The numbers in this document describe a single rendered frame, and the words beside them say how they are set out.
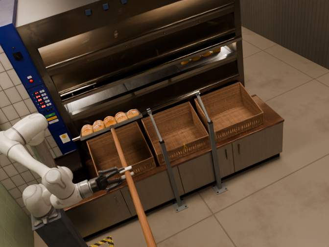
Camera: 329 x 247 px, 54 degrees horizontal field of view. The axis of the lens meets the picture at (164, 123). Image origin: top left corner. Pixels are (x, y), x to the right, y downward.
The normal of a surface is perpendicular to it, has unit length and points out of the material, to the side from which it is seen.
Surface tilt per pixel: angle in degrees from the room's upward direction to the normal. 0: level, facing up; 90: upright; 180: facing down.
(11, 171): 90
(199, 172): 90
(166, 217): 0
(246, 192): 0
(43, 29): 90
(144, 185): 90
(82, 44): 70
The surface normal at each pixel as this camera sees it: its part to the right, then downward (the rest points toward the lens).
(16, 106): 0.33, 0.54
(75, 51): 0.25, 0.25
